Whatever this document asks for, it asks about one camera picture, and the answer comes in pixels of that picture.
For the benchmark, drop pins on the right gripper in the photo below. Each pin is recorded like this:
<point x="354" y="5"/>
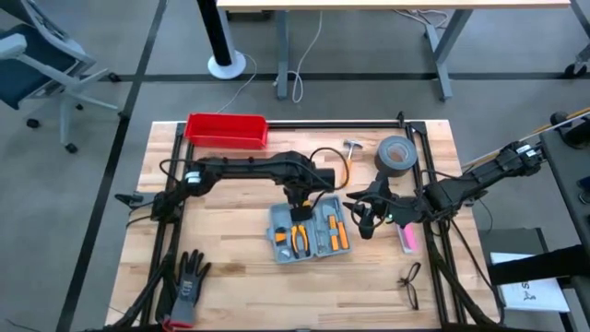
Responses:
<point x="380" y="207"/>

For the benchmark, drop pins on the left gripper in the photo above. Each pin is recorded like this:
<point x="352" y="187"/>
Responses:
<point x="299" y="198"/>

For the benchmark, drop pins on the grey plastic tool case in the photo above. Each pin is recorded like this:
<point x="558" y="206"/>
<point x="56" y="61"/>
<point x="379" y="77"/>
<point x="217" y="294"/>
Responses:
<point x="276" y="216"/>

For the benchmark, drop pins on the orange screwdriver bit holder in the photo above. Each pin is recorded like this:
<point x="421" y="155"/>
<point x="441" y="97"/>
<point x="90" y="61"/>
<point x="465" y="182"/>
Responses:
<point x="334" y="242"/>
<point x="332" y="223"/>

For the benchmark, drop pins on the orange round object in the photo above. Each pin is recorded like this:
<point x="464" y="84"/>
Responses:
<point x="343" y="235"/>

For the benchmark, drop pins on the red plastic bin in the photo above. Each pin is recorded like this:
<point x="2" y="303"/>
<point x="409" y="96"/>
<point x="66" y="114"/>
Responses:
<point x="226" y="131"/>

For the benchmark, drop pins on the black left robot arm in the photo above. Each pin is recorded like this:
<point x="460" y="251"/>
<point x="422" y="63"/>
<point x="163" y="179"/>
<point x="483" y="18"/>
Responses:
<point x="249" y="168"/>

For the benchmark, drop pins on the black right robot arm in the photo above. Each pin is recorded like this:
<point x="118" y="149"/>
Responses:
<point x="475" y="184"/>

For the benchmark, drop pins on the pink white sanding block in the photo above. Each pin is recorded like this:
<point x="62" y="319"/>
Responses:
<point x="408" y="240"/>

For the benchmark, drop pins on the dark framed eyeglasses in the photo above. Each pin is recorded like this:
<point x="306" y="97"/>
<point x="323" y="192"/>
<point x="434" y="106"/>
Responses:
<point x="405" y="280"/>

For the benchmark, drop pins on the black grey work glove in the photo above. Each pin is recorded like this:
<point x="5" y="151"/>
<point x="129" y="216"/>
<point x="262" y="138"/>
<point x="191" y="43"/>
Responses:
<point x="186" y="290"/>

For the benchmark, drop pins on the pole with round white base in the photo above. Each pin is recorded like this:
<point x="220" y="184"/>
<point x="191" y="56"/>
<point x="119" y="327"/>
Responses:
<point x="226" y="64"/>

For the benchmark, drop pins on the grey floor box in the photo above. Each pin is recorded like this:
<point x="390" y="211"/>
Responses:
<point x="507" y="240"/>

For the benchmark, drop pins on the black flat bar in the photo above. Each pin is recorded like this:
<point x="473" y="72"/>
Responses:
<point x="534" y="267"/>

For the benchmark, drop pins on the white printed paper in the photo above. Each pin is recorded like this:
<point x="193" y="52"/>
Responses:
<point x="530" y="297"/>

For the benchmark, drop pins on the wooden desk with grey legs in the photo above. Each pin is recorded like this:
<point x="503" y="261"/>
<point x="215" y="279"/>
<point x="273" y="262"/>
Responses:
<point x="392" y="3"/>

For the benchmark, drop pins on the yellow white rod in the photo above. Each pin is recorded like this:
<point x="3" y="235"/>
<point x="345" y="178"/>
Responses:
<point x="553" y="125"/>

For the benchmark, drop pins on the black cart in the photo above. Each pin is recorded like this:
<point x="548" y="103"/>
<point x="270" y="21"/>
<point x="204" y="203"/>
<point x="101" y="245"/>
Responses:
<point x="567" y="175"/>

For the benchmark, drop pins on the grey chair leg with caster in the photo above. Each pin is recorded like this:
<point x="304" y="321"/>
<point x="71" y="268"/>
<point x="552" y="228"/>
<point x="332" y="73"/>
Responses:
<point x="576" y="70"/>

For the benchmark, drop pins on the grey blue office chair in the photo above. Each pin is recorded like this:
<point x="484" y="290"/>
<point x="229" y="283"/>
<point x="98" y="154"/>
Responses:
<point x="27" y="69"/>

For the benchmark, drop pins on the grey duct tape roll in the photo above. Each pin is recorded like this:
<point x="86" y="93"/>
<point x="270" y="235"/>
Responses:
<point x="385" y="163"/>

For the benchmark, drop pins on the black aluminium table frame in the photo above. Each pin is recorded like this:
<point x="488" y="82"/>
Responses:
<point x="322" y="125"/>

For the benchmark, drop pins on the black diagonal frame brace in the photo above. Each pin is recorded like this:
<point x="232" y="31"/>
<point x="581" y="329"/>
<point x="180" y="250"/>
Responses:
<point x="147" y="295"/>
<point x="456" y="288"/>

